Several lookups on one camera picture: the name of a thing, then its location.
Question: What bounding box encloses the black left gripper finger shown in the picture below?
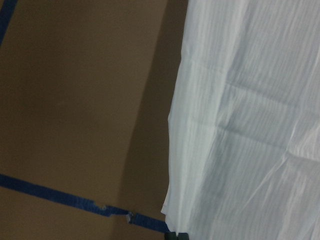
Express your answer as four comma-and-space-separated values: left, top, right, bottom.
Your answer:
164, 232, 189, 240

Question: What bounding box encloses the light blue button shirt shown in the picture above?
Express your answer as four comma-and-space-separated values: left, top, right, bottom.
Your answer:
161, 0, 320, 240

